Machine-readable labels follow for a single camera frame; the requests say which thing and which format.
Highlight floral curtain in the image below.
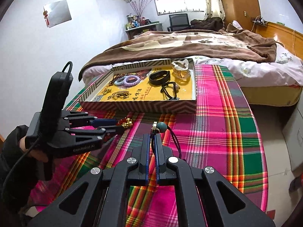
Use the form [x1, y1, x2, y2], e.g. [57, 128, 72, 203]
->
[195, 0, 226, 20]

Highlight white desk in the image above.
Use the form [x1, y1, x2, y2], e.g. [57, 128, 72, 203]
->
[125, 22, 164, 40]

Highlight person's left hand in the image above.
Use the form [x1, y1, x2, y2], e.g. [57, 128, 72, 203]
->
[18, 137, 49, 163]

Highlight yellow cardboard box tray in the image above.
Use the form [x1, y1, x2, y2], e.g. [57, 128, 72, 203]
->
[78, 58, 197, 114]

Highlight wooden headboard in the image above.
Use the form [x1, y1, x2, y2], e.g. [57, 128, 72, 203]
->
[257, 21, 303, 55]

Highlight person's left forearm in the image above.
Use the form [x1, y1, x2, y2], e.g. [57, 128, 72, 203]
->
[0, 125, 56, 227]

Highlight yellow bed base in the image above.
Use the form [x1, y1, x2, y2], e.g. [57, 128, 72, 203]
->
[241, 84, 300, 107]

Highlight black hair tie grey bead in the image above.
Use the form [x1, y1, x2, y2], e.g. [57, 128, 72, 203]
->
[151, 121, 183, 161]

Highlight plaid tablecloth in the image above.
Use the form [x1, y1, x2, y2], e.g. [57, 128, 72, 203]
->
[31, 64, 269, 227]

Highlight dried flower branches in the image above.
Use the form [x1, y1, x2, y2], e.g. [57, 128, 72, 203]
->
[130, 0, 152, 19]

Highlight dark clothing pile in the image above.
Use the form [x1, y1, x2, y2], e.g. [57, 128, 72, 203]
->
[191, 16, 225, 31]

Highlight red bead bracelet gold charm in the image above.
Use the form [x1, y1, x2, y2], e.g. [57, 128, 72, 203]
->
[116, 117, 134, 135]

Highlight white cabinet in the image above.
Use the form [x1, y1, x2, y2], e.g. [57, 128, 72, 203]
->
[282, 102, 303, 171]

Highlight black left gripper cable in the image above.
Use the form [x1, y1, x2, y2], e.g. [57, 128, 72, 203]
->
[3, 61, 73, 194]

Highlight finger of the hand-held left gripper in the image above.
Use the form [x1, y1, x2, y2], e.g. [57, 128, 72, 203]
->
[64, 125, 125, 143]
[62, 110, 118, 128]

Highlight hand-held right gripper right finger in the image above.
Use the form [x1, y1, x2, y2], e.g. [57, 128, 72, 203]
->
[153, 137, 276, 227]

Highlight floral white pillow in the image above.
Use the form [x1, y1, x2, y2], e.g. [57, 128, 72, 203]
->
[275, 44, 303, 64]

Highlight window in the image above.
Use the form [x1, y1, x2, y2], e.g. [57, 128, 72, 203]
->
[153, 0, 206, 16]

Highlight black band bracelet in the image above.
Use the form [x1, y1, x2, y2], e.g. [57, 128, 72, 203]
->
[149, 70, 171, 86]

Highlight cluster of desk bottles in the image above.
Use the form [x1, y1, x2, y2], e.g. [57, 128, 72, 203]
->
[125, 13, 152, 29]

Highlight wooden wardrobe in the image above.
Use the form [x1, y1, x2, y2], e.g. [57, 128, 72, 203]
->
[216, 0, 262, 31]

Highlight power strip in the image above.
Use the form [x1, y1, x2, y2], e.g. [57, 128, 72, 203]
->
[252, 16, 268, 25]

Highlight black cord hair tie charm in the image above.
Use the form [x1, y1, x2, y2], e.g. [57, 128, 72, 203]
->
[160, 82, 181, 100]

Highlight black office chair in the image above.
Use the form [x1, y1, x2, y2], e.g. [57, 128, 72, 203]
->
[167, 13, 192, 32]

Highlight dark red bead necklace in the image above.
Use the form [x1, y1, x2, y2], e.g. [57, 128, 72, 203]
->
[108, 73, 125, 86]

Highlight silver wall sheet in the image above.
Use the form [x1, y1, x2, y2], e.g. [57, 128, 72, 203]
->
[44, 0, 72, 28]

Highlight purple spiral hair tie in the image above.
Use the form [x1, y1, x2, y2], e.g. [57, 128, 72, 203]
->
[123, 74, 141, 87]

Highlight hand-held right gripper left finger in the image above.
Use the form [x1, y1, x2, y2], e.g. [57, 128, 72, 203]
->
[27, 134, 154, 227]

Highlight white bed sheet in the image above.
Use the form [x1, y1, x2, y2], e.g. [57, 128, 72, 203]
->
[82, 52, 303, 87]

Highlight bed with brown blanket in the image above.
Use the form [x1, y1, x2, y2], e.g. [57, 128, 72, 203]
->
[78, 27, 277, 81]

